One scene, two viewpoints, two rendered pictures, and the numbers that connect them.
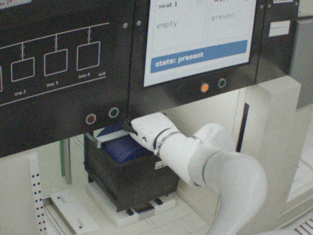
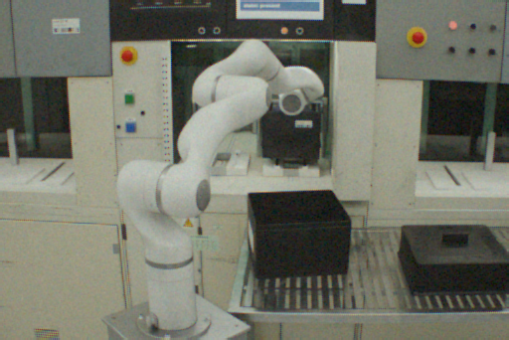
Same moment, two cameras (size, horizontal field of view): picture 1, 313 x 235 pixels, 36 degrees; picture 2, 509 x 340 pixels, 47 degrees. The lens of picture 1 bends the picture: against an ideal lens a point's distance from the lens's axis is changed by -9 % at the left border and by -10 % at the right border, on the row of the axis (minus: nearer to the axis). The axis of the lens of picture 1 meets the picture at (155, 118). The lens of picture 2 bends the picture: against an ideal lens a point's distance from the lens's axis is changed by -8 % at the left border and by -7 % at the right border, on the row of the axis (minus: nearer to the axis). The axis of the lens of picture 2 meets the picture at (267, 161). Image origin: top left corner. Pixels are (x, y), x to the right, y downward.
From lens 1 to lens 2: 1.52 m
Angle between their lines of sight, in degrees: 39
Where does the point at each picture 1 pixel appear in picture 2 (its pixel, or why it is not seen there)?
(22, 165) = (158, 51)
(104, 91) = (210, 15)
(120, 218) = (266, 167)
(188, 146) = not seen: hidden behind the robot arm
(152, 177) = (293, 134)
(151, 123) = not seen: hidden behind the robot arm
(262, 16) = not seen: outside the picture
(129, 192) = (272, 140)
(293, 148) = (404, 123)
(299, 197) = (437, 199)
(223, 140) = (297, 71)
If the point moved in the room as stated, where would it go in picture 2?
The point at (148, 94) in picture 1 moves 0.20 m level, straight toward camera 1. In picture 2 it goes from (240, 25) to (197, 29)
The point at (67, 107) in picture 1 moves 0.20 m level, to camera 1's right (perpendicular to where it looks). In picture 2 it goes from (187, 19) to (232, 21)
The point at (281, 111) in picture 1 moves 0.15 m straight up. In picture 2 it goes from (356, 63) to (357, 16)
